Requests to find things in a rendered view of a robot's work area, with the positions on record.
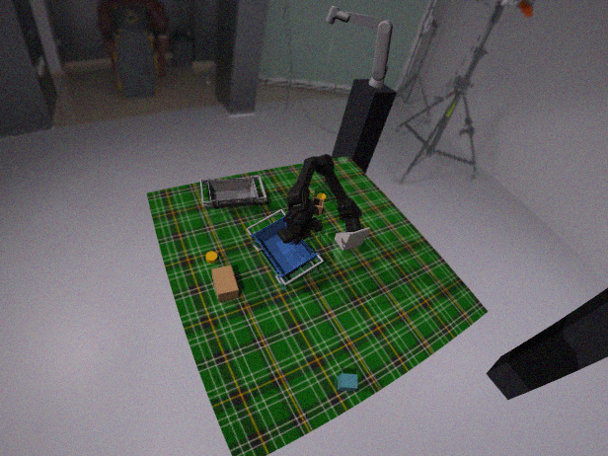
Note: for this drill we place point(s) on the small teal block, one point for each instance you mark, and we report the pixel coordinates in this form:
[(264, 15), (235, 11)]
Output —
[(347, 382)]

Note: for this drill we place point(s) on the blue plastic tray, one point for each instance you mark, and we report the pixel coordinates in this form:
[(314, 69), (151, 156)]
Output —
[(286, 258)]

